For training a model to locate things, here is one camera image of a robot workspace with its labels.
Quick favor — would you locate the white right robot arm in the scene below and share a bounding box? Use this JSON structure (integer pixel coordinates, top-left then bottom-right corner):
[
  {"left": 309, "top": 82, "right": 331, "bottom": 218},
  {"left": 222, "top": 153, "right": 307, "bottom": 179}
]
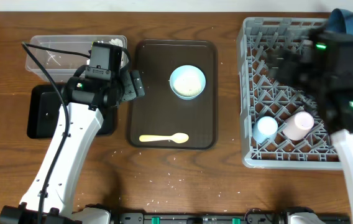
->
[{"left": 267, "top": 29, "right": 353, "bottom": 222}]

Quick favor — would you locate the cream plastic spoon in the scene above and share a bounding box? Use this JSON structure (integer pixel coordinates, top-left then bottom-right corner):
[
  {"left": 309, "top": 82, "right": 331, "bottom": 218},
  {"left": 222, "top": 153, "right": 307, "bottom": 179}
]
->
[{"left": 139, "top": 133, "right": 189, "bottom": 144}]

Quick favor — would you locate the white paper wrapper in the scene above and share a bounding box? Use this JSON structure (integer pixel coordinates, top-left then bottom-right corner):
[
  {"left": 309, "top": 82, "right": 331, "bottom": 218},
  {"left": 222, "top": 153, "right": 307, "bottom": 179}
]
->
[{"left": 109, "top": 39, "right": 125, "bottom": 47}]

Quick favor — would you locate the dark brown serving tray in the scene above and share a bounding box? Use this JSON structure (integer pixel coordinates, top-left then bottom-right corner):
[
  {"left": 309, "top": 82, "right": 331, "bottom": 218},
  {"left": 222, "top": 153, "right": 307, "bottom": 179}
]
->
[{"left": 127, "top": 39, "right": 218, "bottom": 150}]

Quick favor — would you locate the clear plastic waste bin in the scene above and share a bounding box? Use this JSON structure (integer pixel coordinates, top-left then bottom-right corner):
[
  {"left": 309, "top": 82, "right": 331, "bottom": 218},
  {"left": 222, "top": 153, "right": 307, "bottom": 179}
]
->
[{"left": 29, "top": 35, "right": 127, "bottom": 83}]

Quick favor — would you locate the grey dishwasher rack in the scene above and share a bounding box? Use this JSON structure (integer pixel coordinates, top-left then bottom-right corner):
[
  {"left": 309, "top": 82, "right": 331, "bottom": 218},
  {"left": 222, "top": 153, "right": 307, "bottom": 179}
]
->
[{"left": 237, "top": 17, "right": 341, "bottom": 170}]

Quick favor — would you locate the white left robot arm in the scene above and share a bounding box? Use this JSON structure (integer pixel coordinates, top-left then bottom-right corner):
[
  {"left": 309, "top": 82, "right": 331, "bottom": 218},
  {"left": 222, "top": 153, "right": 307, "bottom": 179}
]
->
[{"left": 0, "top": 68, "right": 144, "bottom": 223}]

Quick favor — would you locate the black rail at table edge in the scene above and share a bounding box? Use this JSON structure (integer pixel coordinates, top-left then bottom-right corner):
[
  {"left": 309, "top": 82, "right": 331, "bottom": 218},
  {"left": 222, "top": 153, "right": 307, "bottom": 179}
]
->
[{"left": 0, "top": 203, "right": 351, "bottom": 224}]

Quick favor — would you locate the dark blue plate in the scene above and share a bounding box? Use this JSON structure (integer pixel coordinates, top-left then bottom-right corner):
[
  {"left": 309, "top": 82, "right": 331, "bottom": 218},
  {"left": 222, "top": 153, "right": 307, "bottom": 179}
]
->
[{"left": 326, "top": 9, "right": 353, "bottom": 35}]

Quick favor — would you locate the light blue plastic cup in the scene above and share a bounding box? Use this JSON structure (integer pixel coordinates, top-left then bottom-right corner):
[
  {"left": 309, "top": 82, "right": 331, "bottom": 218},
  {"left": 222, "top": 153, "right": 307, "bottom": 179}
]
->
[{"left": 252, "top": 116, "right": 278, "bottom": 144}]

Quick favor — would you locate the light blue bowl with rice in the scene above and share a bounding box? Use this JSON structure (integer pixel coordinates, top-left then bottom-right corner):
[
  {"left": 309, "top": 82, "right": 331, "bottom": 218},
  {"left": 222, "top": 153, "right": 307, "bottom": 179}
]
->
[{"left": 169, "top": 65, "right": 206, "bottom": 100}]

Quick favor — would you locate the pink plastic cup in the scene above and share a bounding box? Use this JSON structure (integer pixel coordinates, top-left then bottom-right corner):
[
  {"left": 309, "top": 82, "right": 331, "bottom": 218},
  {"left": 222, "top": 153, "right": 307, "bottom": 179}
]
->
[{"left": 282, "top": 111, "right": 314, "bottom": 141}]

